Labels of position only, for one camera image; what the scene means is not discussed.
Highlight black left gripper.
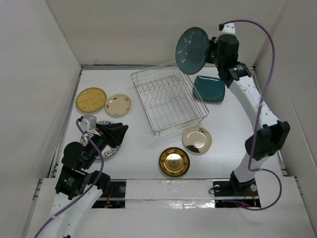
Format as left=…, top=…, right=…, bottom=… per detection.
left=83, top=121, right=128, bottom=168

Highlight teal round blossom plate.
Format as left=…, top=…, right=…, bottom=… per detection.
left=175, top=27, right=209, bottom=75

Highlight dark teal square plate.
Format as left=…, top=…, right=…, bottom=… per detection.
left=193, top=75, right=225, bottom=103

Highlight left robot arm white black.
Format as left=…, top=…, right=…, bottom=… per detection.
left=35, top=117, right=129, bottom=238

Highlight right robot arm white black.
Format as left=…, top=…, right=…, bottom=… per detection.
left=206, top=34, right=290, bottom=195

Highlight blue white floral plate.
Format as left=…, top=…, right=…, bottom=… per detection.
left=80, top=120, right=121, bottom=159

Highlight cream plate with red marks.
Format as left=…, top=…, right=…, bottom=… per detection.
left=105, top=94, right=132, bottom=117

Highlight yellow woven round plate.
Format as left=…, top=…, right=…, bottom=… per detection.
left=75, top=87, right=107, bottom=114

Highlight gold brown patterned plate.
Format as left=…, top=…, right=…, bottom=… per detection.
left=158, top=147, right=190, bottom=178

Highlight glossy cream plate black motif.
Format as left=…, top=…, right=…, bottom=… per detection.
left=182, top=126, right=212, bottom=155

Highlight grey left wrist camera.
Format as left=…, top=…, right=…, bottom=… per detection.
left=79, top=115, right=97, bottom=131

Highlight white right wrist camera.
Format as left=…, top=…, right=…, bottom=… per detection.
left=218, top=23, right=235, bottom=35

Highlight silver wire dish rack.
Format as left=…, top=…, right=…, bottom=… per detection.
left=131, top=61, right=209, bottom=137

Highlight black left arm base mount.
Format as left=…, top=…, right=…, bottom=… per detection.
left=92, top=180, right=126, bottom=209

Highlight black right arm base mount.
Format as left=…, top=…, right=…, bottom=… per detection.
left=208, top=172, right=261, bottom=208

